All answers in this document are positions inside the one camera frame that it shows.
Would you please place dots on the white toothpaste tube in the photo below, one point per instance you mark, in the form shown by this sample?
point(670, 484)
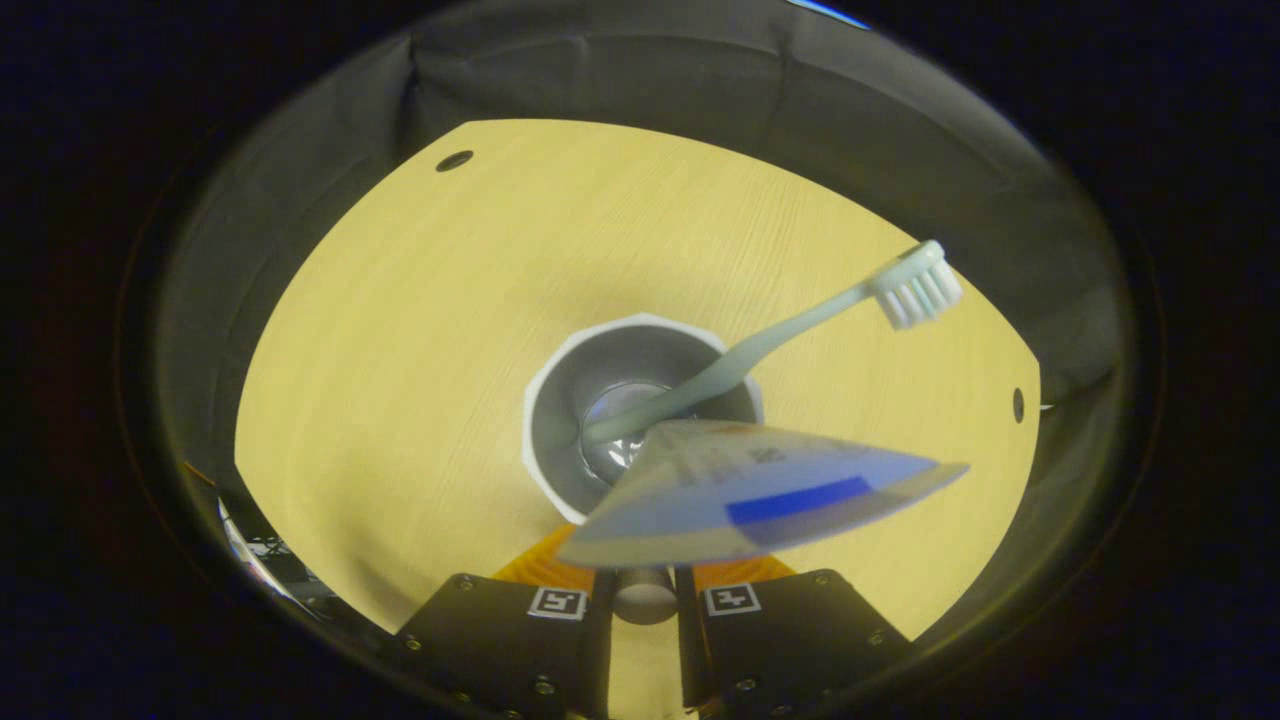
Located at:
point(720, 500)

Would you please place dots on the light wooden desktop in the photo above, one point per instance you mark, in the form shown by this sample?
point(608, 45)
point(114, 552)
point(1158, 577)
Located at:
point(400, 330)

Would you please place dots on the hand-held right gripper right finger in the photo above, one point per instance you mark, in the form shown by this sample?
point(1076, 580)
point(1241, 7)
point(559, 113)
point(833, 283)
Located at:
point(790, 640)

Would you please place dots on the pale green toothbrush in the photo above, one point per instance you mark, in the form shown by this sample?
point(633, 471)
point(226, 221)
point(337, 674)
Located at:
point(760, 350)

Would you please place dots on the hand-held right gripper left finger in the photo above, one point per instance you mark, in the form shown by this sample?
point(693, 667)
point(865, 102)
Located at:
point(500, 640)

